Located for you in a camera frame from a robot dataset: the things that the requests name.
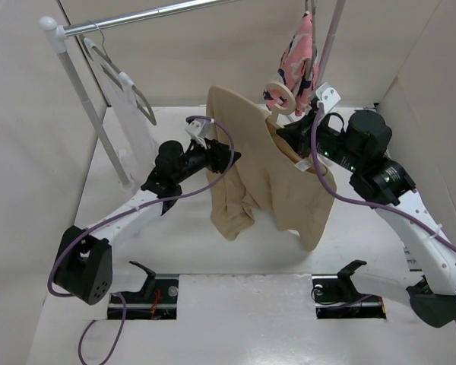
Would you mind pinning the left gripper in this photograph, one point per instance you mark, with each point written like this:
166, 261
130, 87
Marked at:
218, 156

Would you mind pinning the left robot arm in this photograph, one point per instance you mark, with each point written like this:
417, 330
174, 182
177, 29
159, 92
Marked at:
83, 265

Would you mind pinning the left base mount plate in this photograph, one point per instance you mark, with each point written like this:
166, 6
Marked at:
158, 304

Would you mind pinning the pink patterned garment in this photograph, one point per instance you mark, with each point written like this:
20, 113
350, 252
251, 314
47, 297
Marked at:
291, 71

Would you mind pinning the grey hanger left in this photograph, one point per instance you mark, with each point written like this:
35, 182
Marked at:
113, 72

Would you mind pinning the white garment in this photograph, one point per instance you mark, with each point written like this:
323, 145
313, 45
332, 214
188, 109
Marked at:
139, 158

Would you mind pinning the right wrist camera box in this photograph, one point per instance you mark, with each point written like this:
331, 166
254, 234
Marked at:
326, 97

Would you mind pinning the beige t shirt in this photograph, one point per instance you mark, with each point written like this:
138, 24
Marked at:
263, 177

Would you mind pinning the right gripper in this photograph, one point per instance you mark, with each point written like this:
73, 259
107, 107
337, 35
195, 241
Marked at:
298, 134

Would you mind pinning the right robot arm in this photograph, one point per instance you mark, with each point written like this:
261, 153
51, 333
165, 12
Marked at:
383, 185

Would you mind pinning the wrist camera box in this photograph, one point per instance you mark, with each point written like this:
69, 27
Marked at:
198, 129
326, 97

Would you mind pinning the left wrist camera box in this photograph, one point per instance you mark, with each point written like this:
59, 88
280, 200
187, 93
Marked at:
198, 129

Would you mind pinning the grey hanger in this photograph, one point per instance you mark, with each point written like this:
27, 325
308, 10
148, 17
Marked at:
113, 72
311, 52

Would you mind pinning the clothes rack frame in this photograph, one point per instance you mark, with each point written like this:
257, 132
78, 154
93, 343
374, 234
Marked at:
56, 35

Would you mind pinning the base mount plate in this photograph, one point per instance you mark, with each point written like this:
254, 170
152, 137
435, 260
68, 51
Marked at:
335, 302
158, 304

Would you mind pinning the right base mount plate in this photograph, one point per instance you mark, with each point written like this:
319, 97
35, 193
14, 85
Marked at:
335, 302

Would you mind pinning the grey hanger right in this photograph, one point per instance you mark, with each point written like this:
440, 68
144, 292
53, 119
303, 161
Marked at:
311, 52

